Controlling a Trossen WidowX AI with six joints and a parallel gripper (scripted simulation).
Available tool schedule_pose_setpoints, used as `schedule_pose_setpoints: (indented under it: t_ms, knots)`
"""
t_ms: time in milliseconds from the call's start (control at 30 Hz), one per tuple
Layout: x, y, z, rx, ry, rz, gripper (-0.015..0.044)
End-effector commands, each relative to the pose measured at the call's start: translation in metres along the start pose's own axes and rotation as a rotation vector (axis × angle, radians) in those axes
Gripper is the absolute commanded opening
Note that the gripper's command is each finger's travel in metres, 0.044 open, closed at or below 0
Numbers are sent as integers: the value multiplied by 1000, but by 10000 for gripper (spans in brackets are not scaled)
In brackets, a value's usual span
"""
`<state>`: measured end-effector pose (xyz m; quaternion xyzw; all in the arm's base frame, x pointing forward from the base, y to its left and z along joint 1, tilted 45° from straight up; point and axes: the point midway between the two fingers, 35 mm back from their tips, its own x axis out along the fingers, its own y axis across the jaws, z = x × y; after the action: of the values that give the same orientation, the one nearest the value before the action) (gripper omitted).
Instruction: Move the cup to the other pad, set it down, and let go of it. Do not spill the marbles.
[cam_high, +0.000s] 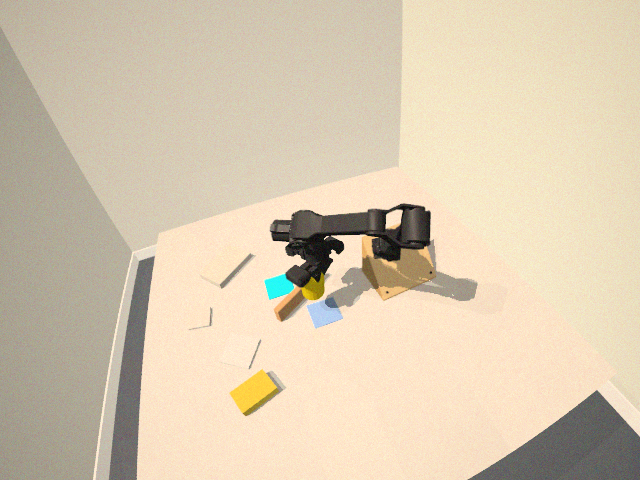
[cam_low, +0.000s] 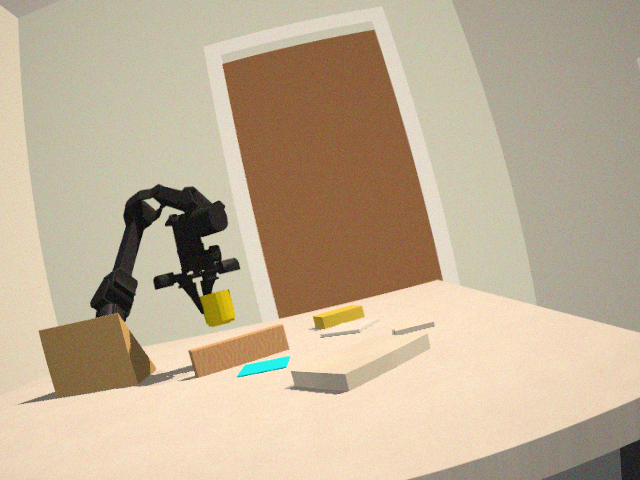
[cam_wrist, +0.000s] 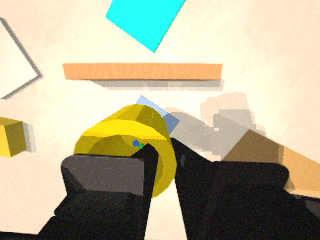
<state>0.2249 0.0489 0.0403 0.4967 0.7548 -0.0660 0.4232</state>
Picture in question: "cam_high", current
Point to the orange flat bar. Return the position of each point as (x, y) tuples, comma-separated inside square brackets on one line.
[(288, 305)]

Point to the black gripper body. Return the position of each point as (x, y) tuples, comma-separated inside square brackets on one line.
[(300, 276)]

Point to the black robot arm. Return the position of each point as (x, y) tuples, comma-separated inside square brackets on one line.
[(307, 228)]

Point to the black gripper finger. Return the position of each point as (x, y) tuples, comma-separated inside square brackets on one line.
[(317, 276), (324, 266)]

